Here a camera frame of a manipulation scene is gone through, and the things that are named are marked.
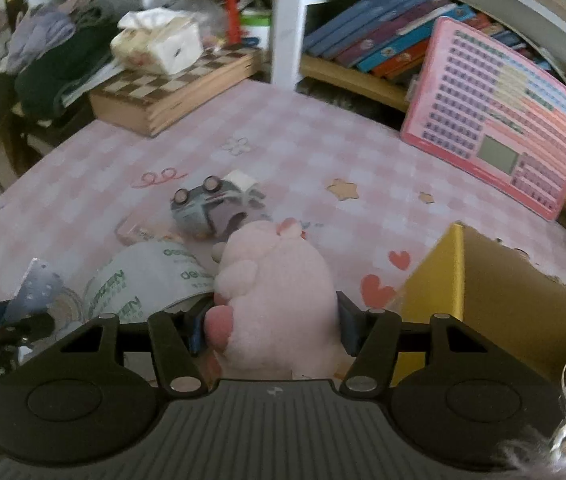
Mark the pink keyboard learning toy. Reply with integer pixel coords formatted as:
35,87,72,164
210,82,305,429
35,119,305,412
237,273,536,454
400,18,566,221

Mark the pile of dark clothes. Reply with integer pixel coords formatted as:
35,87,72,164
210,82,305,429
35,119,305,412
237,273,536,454
0,0,140,120

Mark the yellow cardboard box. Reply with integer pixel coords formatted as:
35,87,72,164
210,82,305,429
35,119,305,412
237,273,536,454
388,222,566,382

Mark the clear tape roll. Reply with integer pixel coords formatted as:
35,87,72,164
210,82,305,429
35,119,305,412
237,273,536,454
83,242,213,323

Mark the white shelf post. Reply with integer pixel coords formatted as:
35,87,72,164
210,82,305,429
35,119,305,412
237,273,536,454
271,0,306,90

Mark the wooden chess board box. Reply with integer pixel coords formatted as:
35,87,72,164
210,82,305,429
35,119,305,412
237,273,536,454
89,44,262,138

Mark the tissue pack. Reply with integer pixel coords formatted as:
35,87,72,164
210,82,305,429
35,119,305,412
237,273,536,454
110,8,204,76

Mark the red pen with watch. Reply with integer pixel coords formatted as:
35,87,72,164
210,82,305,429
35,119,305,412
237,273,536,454
225,0,242,44

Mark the pink plush pig toy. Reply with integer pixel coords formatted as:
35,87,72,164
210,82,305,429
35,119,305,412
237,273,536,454
204,219,346,380

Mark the row of leaning books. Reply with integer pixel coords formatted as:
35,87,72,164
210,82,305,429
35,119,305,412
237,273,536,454
301,0,558,80

